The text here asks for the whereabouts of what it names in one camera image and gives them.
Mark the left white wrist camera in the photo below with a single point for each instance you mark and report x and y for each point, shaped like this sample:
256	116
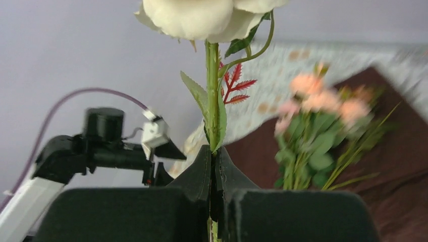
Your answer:
154	134

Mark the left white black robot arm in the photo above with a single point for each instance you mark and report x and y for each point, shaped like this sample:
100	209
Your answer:
58	162

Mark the pink fake flower stem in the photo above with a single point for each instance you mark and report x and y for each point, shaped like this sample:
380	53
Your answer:
321	131

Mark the white fake rose stem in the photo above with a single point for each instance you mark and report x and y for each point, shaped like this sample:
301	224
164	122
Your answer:
213	22

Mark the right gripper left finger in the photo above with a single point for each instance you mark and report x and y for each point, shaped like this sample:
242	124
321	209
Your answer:
133	217

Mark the floral tablecloth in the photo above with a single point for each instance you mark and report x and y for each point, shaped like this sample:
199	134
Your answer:
404	66

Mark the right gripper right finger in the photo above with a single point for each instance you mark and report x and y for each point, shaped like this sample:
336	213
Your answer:
250	213

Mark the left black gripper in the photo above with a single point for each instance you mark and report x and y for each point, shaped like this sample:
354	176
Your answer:
104	145

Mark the dark red wrapping paper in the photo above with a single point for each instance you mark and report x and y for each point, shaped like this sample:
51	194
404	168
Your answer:
397	195

